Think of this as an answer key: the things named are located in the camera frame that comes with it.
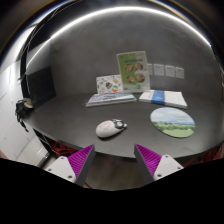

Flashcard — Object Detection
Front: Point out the orange cable left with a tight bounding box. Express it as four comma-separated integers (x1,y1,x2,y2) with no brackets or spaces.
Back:
49,141,79,158

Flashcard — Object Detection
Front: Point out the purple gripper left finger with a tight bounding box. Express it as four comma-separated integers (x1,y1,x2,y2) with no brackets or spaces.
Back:
46,145,95,186

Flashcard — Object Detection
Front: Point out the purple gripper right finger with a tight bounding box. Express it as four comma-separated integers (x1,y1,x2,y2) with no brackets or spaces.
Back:
134,144,183,184

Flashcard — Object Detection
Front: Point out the orange cable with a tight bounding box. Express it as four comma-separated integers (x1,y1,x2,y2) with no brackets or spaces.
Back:
49,141,79,158
183,144,224,168

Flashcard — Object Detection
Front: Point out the white computer mouse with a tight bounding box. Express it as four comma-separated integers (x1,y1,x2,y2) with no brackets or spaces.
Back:
96,119,127,138

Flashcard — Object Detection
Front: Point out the green food poster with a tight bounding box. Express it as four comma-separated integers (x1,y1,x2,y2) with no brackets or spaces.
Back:
117,51,150,92

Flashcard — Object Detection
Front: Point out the white card with colourful eggs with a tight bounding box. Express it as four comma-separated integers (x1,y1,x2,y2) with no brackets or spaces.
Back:
96,75,123,94

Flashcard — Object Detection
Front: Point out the black headset object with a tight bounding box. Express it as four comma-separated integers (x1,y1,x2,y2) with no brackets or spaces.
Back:
15,99,34,131

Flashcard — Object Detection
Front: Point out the curved led light strip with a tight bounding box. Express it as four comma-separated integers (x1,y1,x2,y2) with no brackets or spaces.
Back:
26,6,211,68

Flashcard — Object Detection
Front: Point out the round landscape mouse pad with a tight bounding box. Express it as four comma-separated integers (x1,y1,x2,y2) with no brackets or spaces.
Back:
150,107,196,138

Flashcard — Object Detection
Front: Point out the white wall paper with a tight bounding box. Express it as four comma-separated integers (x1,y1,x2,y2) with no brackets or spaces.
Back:
165,65,175,77
147,64,153,75
176,67,184,79
153,64,165,76

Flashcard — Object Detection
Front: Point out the grey magazine stack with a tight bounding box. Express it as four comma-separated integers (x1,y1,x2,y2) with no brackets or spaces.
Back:
86,92,137,107

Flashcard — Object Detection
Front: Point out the orange cable right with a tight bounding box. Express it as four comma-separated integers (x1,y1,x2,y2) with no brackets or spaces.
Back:
183,144,224,168

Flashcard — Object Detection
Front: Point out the black monitor panel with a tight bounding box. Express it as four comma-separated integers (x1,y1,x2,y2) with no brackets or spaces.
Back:
27,67,56,109

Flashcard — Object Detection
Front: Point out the white blue book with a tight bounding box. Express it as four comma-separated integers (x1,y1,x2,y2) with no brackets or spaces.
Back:
139,90,187,109

